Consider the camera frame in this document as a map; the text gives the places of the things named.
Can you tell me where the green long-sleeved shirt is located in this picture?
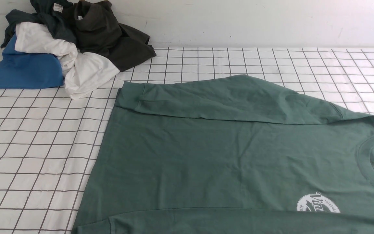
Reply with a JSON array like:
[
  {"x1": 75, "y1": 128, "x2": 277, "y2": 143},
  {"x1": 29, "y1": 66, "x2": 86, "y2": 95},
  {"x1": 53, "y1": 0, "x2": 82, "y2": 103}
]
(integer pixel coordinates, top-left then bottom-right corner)
[{"x1": 71, "y1": 75, "x2": 374, "y2": 234}]

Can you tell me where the white shirt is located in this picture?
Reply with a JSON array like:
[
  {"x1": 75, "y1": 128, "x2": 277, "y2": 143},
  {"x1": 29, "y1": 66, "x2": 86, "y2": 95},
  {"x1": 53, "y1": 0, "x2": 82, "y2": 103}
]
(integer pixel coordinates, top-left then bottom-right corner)
[{"x1": 15, "y1": 22, "x2": 120, "y2": 99}]

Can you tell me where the dark olive shirt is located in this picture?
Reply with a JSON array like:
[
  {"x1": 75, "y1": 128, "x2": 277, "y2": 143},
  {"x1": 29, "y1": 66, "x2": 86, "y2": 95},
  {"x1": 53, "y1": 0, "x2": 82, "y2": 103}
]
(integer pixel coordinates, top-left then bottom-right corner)
[{"x1": 61, "y1": 0, "x2": 156, "y2": 72}]

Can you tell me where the dark teal shirt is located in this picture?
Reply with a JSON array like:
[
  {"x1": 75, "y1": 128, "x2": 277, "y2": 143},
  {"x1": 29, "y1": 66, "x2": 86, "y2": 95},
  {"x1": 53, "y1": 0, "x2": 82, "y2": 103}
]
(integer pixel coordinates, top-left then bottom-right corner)
[{"x1": 0, "y1": 0, "x2": 77, "y2": 48}]

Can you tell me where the blue shirt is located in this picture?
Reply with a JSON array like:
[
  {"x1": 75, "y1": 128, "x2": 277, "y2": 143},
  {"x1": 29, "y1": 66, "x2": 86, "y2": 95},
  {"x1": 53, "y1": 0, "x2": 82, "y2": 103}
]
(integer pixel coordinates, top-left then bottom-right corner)
[{"x1": 0, "y1": 35, "x2": 64, "y2": 89}]

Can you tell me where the white checkered tablecloth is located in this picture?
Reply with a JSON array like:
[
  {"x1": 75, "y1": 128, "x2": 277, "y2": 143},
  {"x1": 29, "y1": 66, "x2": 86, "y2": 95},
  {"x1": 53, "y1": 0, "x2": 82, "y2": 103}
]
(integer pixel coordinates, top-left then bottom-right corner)
[{"x1": 0, "y1": 47, "x2": 374, "y2": 234}]

